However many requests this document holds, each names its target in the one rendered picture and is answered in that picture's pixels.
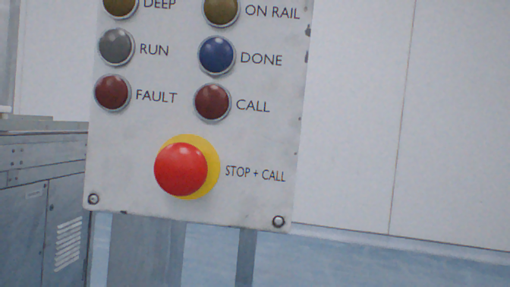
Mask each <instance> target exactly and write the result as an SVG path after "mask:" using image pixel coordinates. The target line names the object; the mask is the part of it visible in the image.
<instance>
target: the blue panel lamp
mask: <svg viewBox="0 0 510 287"><path fill-rule="evenodd" d="M199 57H200V63H201V65H202V66H203V67H204V68H205V69H206V70H208V71H210V72H213V73H219V72H222V71H224V70H226V69H227V68H228V67H229V66H231V64H232V62H233V58H234V50H233V48H232V46H231V44H229V42H228V41H226V40H225V39H223V38H219V37H213V38H210V39H208V40H207V41H205V42H204V44H203V45H202V46H201V48H200V53H199Z"/></svg>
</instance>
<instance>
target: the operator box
mask: <svg viewBox="0 0 510 287"><path fill-rule="evenodd" d="M202 1H203V0H175V2H176V3H175V4H174V5H171V9H169V2H170V0H164V3H168V4H167V5H164V8H168V9H164V8H162V0H156V2H160V4H156V7H160V8H154V6H155V0H153V5H152V6H151V7H149V8H145V7H144V0H140V5H139V8H138V10H137V12H136V13H135V14H134V16H132V17H129V18H128V19H125V20H116V19H114V18H112V17H110V16H108V15H107V13H105V12H104V10H103V9H102V4H101V0H98V8H97V19H96V38H95V48H94V58H93V78H92V87H91V97H90V117H89V127H88V138H87V157H86V166H85V177H84V187H83V208H84V209H85V210H90V211H97V212H104V213H115V214H122V215H129V216H141V217H148V218H154V219H167V220H174V221H180V222H192V223H199V224H206V225H212V226H224V227H232V228H238V229H249V230H257V231H263V232H275V233H282V234H287V233H289V232H290V228H291V214H292V207H293V198H294V184H295V177H296V169H297V160H298V147H299V140H300V132H301V124H302V117H303V109H304V94H305V87H306V79H307V66H308V57H309V49H310V35H311V27H312V20H313V6H314V0H239V1H240V3H241V13H240V16H239V18H238V19H237V20H236V22H235V23H234V24H232V25H231V26H228V27H224V28H218V27H214V26H212V25H211V24H209V23H208V22H207V21H206V19H205V18H204V16H203V14H202V10H201V5H202ZM248 5H253V6H254V7H255V9H256V11H255V13H254V14H253V15H248V14H247V13H246V11H245V9H246V7H247V6H248ZM258 5H259V6H260V8H261V10H262V11H264V13H266V17H265V15H264V14H263V13H262V12H261V10H260V9H259V11H258V16H257V6H258ZM266 6H267V12H266ZM273 7H277V8H278V9H279V11H278V12H277V13H278V15H279V17H278V16H277V14H276V13H274V17H273V16H272V11H273ZM284 8H286V10H287V12H288V17H289V18H288V17H287V15H284V14H283V15H282V17H280V16H281V14H282V12H283V10H284ZM295 8H296V9H297V13H295V17H300V19H294V9H295ZM291 9H292V16H291ZM290 16H291V18H290ZM109 27H121V28H124V29H126V30H127V31H128V32H130V34H131V35H132V36H133V38H134V40H135V43H136V52H135V54H134V57H133V58H132V59H131V60H130V61H129V62H128V63H126V64H124V65H123V66H119V67H115V66H112V65H110V64H108V63H106V62H105V61H103V60H102V59H101V57H100V56H99V53H98V50H97V43H98V39H99V37H100V35H101V33H102V32H103V31H104V30H105V29H107V28H109ZM215 35H218V36H223V37H225V38H226V39H228V40H229V41H231V42H232V43H233V45H234V46H235V49H236V53H237V58H236V62H235V65H234V67H233V68H232V69H231V70H230V71H228V72H227V73H225V74H221V75H212V74H209V73H207V72H205V71H204V70H203V69H202V68H201V67H200V65H199V62H198V59H197V51H198V48H199V46H200V44H201V43H202V41H204V40H205V39H206V38H207V37H209V36H215ZM141 43H143V44H145V45H146V48H145V50H146V52H147V54H146V53H145V52H144V50H143V49H142V53H140V46H141ZM149 44H150V52H151V53H154V52H155V51H156V45H157V52H156V54H154V55H152V54H150V53H149ZM159 45H161V46H162V47H163V49H164V50H165V51H166V53H167V46H168V55H166V54H165V53H164V51H163V50H162V48H160V54H159ZM242 52H247V53H249V54H250V60H249V62H247V63H241V53H242ZM254 53H259V54H261V55H262V58H263V59H262V62H260V63H259V64H254V63H253V62H252V56H253V54H254ZM265 54H267V55H268V56H269V58H270V60H271V61H272V58H273V55H275V56H274V65H272V64H271V63H270V60H269V59H268V58H267V57H266V64H265V65H264V64H263V63H264V55H265ZM277 55H282V56H278V59H281V61H278V63H277V65H282V66H277V65H275V64H276V56H277ZM105 74H119V75H121V76H122V77H124V78H125V79H127V80H128V81H129V83H130V84H131V88H132V98H131V102H130V103H129V105H128V106H127V107H126V108H124V109H122V110H121V111H118V112H109V111H106V110H104V109H102V108H100V107H99V106H98V105H97V103H96V101H95V98H94V94H93V86H95V84H96V82H97V81H98V79H99V78H100V77H101V76H103V75H105ZM209 82H214V83H218V84H221V85H222V86H224V87H225V88H226V89H227V90H228V92H229V93H230V94H231V99H232V106H231V111H229V113H228V114H227V115H226V116H225V117H224V118H223V119H221V120H219V121H206V120H204V119H202V118H201V117H200V116H199V115H198V114H197V113H196V112H195V110H194V108H193V105H192V100H193V96H194V93H195V92H196V91H197V89H198V88H199V87H200V86H202V85H203V84H206V83H209ZM137 90H142V91H138V93H142V95H138V99H137ZM147 90H148V92H149V95H150V99H151V101H150V100H149V98H144V100H142V98H143V96H144V94H145V92H146V91H147ZM153 91H154V96H153V98H154V100H158V99H159V95H160V91H162V95H161V100H160V101H158V102H155V101H153V98H152V95H153ZM163 92H165V98H164V101H168V102H162V98H163ZM169 92H170V93H169ZM172 93H178V94H174V101H173V103H172ZM241 99H243V100H245V101H246V102H244V101H240V102H239V103H238V107H239V108H241V109H243V108H245V109H243V110H241V109H239V108H238V107H237V102H238V101H239V100H241ZM251 100H252V103H253V107H254V109H255V111H254V110H253V108H250V107H248V109H247V110H246V108H247V106H248V104H249V103H250V101H251ZM257 101H259V103H258V110H262V112H258V111H257ZM264 102H266V106H265V111H270V112H264V111H263V107H264ZM179 134H195V135H198V136H200V137H203V138H204V139H206V140H208V141H209V142H210V143H211V144H212V145H213V146H214V148H215V149H216V152H217V153H218V155H219V161H220V173H219V178H218V181H217V182H216V184H215V186H214V187H213V188H212V190H211V191H210V192H208V193H207V194H205V195H203V196H202V197H199V198H197V199H192V200H182V199H179V198H176V197H173V196H172V195H170V194H169V193H167V192H165V191H164V190H163V189H162V188H161V187H160V186H159V184H157V183H156V180H155V178H154V174H153V163H154V160H155V158H156V154H157V152H159V149H160V148H161V146H162V145H163V144H164V143H165V142H166V141H167V140H169V139H170V138H172V137H174V136H177V135H179ZM227 165H229V167H228V166H227ZM226 166H227V170H228V171H229V172H230V175H225V173H226V174H228V172H227V171H226V168H225V167H226ZM231 166H237V167H235V170H234V176H232V175H233V167H231ZM240 166H242V167H243V169H244V175H243V176H242V177H239V176H238V175H237V170H238V167H240ZM246 167H249V169H250V172H249V173H247V174H246V178H245V172H246ZM264 170H269V172H267V171H266V172H264V173H263V171H264ZM255 171H257V172H256V173H258V175H257V174H256V177H255V174H254V173H255ZM272 171H274V176H275V180H274V178H271V179H270V180H269V179H268V180H264V179H263V178H262V173H263V177H264V178H270V175H271V174H272ZM277 171H279V172H278V180H281V181H276V177H277ZM282 172H283V177H282ZM282 180H283V181H282ZM284 181H285V182H284Z"/></svg>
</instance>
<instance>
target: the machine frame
mask: <svg viewBox="0 0 510 287"><path fill-rule="evenodd" d="M20 3H21V0H0V106H10V107H11V113H10V114H14V92H15V81H16V69H17V48H18V36H19V25H20ZM185 232H186V222H180V221H174V220H167V219H154V218H148V217H141V216H129V215H122V214H115V213H113V214H112V226H111V235H110V245H109V263H108V274H107V283H106V287H181V275H182V266H183V257H184V241H185ZM256 246H257V230H249V229H240V237H239V245H238V261H237V269H236V277H235V287H252V285H253V270H254V262H255V254H256Z"/></svg>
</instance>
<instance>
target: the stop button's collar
mask: <svg viewBox="0 0 510 287"><path fill-rule="evenodd" d="M178 142H184V143H188V144H192V145H194V146H195V147H197V148H198V149H200V150H201V152H202V153H203V155H204V156H205V157H206V161H207V165H208V174H207V177H206V181H205V182H204V184H203V186H202V187H201V188H200V189H199V190H198V191H196V192H194V193H193V194H189V195H187V196H175V195H172V196H173V197H176V198H179V199H182V200H192V199H197V198H199V197H202V196H203V195H205V194H207V193H208V192H210V191H211V190H212V189H213V187H214V186H215V184H216V182H217V181H218V178H219V173H220V161H219V155H218V153H217V152H216V149H215V148H214V146H213V145H212V144H211V143H210V142H209V141H208V140H206V139H204V138H203V137H200V136H198V135H195V134H179V135H177V136H174V137H172V138H170V139H169V140H167V141H166V142H165V143H164V144H163V145H162V146H161V148H160V149H159V152H160V151H161V150H162V149H163V148H164V147H166V146H168V145H169V144H173V143H178ZM159 152H157V154H159ZM157 154H156V155H157ZM227 166H228V167H229V165H227ZM227 166H226V167H225V168H226V171H227V172H228V174H226V173H225V175H230V172H229V171H228V170H227ZM231 167H233V175H232V176H234V170H235V167H237V166H231ZM239 169H243V167H242V166H240V167H238V170H239ZM238 170H237V175H238V176H239V177H242V176H243V175H244V169H243V175H239V174H238ZM266 171H267V172H269V170H264V171H263V173H264V172H266ZM263 173H262V178H263V179H264V180H268V179H269V180H270V179H271V178H274V180H275V176H274V171H272V174H273V176H272V174H271V175H270V178H264V177H263Z"/></svg>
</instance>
